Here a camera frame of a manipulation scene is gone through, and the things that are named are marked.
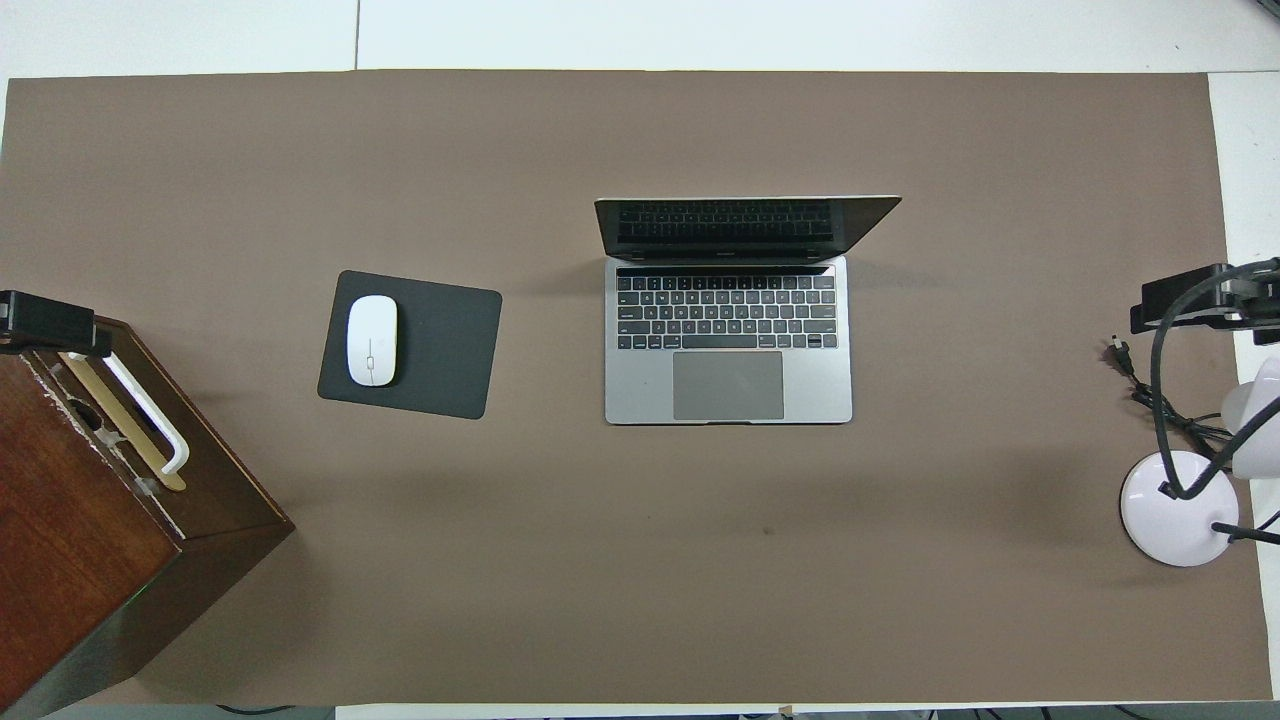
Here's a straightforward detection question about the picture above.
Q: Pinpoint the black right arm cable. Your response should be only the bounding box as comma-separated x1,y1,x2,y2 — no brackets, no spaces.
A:
1149,257,1280,501

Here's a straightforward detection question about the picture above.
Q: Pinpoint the gold handle plate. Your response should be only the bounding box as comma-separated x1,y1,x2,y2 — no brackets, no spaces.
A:
55,350,188,493

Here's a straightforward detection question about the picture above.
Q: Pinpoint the black mouse pad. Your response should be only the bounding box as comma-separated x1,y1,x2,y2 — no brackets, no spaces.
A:
317,270,503,421

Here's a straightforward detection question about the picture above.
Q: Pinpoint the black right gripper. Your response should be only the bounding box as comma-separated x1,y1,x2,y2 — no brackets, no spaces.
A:
1131,263,1280,346

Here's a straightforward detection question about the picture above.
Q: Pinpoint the white box handle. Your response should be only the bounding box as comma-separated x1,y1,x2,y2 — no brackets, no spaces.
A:
65,350,191,476

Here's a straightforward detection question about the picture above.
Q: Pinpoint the brown table mat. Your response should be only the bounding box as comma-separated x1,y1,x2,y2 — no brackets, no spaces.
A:
0,68,1273,706

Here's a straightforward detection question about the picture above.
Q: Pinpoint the white desk lamp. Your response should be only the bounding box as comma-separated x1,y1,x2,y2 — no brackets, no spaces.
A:
1120,355,1280,568

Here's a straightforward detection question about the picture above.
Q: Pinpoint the black lamp power cable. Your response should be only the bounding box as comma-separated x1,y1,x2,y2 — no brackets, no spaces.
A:
1105,338,1280,546

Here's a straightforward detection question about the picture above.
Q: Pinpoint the white computer mouse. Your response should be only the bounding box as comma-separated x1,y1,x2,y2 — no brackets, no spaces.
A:
346,295,399,388

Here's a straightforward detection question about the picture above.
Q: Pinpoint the silver laptop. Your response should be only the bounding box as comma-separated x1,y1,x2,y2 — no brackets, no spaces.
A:
594,195,903,426

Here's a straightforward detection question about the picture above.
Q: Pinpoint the brown wooden box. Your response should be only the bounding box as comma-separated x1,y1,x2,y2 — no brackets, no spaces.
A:
0,315,296,716

